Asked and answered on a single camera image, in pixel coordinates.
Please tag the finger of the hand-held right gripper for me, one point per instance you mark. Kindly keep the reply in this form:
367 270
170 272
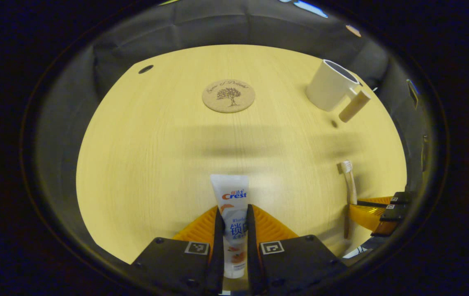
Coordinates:
400 198
368 216

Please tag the round cork coaster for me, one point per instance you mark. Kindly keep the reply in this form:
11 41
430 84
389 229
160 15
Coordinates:
228 95

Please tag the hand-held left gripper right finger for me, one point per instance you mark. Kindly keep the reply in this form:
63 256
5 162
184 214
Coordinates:
252 255

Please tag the beige toothbrush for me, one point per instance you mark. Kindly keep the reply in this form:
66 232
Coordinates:
349 181

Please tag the white toothpaste tube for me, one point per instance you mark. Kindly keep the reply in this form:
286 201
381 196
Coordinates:
230 193

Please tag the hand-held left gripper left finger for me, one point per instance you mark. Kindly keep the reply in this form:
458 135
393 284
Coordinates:
218 255

